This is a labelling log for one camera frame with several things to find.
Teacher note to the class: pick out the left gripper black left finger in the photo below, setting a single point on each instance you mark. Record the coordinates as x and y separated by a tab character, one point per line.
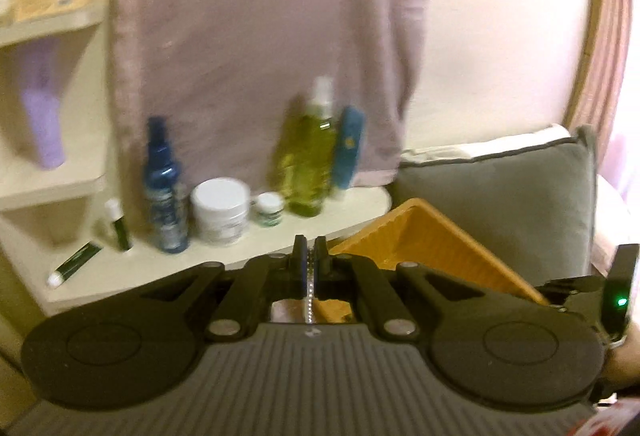
299	266

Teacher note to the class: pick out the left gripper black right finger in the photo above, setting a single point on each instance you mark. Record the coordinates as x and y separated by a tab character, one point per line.
320	265

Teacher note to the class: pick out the person's right hand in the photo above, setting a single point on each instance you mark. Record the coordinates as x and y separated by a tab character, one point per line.
622	368

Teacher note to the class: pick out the small green-label jar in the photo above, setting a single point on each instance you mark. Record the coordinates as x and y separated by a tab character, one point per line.
268	209

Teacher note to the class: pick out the white cream jar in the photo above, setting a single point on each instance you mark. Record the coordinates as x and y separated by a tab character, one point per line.
220	208

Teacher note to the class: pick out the orange plastic tray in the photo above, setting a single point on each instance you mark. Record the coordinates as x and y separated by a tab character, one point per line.
416	232

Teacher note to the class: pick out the green spray bottle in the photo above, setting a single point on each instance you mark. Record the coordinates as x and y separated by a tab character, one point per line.
305	160

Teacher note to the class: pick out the grey pillow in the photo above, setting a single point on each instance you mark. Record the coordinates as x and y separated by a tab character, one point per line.
530	199

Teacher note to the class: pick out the blue and white tube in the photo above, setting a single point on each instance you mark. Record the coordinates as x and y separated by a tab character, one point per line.
347	151

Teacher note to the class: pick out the blue spray bottle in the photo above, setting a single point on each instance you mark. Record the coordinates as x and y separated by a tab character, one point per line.
163	191

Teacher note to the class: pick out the small dark green bottle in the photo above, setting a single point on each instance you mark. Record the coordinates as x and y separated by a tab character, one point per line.
115	215

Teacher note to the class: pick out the dark green lying tube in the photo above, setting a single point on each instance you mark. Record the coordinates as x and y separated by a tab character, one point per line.
72	265

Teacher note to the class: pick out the white corner shelf unit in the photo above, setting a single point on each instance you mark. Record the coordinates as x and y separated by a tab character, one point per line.
47	215

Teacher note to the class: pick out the mauve hanging towel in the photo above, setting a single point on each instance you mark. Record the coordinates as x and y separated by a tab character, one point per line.
230	76

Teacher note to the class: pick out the pink curtain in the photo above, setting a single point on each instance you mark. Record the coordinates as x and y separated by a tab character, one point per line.
601	67

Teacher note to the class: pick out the purple tube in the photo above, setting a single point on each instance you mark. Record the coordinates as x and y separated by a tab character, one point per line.
40	95

